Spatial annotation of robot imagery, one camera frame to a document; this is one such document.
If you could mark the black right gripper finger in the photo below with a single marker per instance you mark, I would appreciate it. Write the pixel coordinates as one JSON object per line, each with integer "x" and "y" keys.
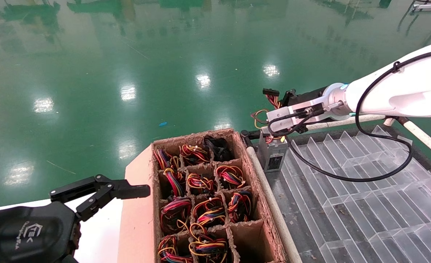
{"x": 289, "y": 98}

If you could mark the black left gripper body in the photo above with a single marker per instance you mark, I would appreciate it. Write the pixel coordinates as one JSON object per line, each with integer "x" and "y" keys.
{"x": 25, "y": 233}

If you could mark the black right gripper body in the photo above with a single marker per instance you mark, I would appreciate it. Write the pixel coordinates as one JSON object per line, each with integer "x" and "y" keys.
{"x": 310, "y": 98}

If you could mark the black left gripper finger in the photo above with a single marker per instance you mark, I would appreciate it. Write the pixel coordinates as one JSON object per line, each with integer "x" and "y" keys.
{"x": 131, "y": 190}

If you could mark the pale pink board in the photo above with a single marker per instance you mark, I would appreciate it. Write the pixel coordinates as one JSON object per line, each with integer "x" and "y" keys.
{"x": 137, "y": 226}

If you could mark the brown divided cardboard box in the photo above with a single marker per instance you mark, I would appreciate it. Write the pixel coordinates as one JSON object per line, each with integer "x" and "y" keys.
{"x": 253, "y": 175}

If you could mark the clear plastic divider tray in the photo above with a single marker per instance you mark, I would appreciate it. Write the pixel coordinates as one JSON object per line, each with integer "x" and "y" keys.
{"x": 365, "y": 219}

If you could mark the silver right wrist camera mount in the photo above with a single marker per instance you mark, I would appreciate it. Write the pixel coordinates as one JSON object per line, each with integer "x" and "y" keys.
{"x": 281, "y": 117}

